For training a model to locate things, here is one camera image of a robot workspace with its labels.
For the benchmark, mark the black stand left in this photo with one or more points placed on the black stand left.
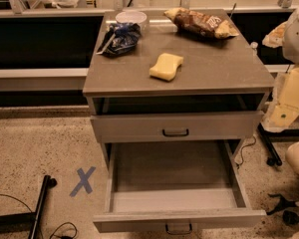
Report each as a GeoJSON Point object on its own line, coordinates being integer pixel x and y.
{"type": "Point", "coordinates": [28, 221]}

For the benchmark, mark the brown chip bag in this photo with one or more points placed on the brown chip bag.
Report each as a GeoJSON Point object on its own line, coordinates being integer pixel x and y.
{"type": "Point", "coordinates": [204, 25]}

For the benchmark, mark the white bowl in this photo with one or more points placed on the white bowl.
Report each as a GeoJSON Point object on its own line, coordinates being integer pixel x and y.
{"type": "Point", "coordinates": [136, 17]}

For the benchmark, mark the closed grey upper drawer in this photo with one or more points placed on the closed grey upper drawer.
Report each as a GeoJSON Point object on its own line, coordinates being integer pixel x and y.
{"type": "Point", "coordinates": [169, 127]}

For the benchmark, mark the blue snack bag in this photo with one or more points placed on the blue snack bag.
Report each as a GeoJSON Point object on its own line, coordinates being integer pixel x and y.
{"type": "Point", "coordinates": [120, 39]}

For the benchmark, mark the black stand right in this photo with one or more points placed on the black stand right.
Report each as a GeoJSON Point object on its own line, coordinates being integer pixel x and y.
{"type": "Point", "coordinates": [274, 158]}

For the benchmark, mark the blue tape cross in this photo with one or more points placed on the blue tape cross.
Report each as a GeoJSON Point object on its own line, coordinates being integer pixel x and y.
{"type": "Point", "coordinates": [84, 177]}

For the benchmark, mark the grey drawer cabinet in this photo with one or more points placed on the grey drawer cabinet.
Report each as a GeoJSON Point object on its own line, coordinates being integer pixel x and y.
{"type": "Point", "coordinates": [216, 76]}

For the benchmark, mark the open grey lower drawer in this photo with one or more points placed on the open grey lower drawer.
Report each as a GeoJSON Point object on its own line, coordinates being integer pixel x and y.
{"type": "Point", "coordinates": [175, 187]}

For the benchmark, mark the yellow sponge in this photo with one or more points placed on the yellow sponge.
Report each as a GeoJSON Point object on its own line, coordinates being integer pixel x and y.
{"type": "Point", "coordinates": [166, 66]}

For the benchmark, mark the black stand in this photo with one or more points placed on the black stand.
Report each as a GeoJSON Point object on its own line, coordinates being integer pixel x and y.
{"type": "Point", "coordinates": [274, 158]}
{"type": "Point", "coordinates": [28, 221]}

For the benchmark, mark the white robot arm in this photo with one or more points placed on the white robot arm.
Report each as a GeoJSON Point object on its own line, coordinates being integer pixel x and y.
{"type": "Point", "coordinates": [284, 109]}

